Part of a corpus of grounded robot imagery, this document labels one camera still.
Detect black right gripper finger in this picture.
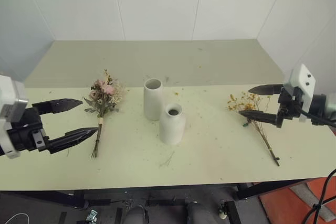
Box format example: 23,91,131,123
238,110,278,127
247,84,285,96

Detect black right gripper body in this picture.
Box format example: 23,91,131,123
275,86,306,128

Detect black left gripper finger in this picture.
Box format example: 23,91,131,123
32,98,83,116
48,126,99,155

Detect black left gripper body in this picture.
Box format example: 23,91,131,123
5,105,50,153

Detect white cylinder vase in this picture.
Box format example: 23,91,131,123
143,77,164,121

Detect white bottle-shaped vase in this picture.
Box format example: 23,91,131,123
159,103,186,145

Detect yellow dried flower bunch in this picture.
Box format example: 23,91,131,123
226,91,281,167

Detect pink dried flower bouquet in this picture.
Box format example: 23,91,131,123
83,69,127,158

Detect table caster wheel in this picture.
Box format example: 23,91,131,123
86,208,98,221
218,199,228,220

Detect orange floor mat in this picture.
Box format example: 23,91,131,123
258,173,336,224

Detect loose dried stems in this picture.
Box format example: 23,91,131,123
158,151,176,168

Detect dark grey rounded shape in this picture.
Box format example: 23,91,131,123
123,205,151,224

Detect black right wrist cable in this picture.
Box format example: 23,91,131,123
293,104,336,128

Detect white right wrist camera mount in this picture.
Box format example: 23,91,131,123
284,63,317,123

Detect black table frame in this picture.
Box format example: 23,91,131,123
0,178,317,224

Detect thin white cable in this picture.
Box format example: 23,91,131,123
0,212,30,224

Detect black floor cables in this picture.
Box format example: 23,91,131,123
298,168,336,224

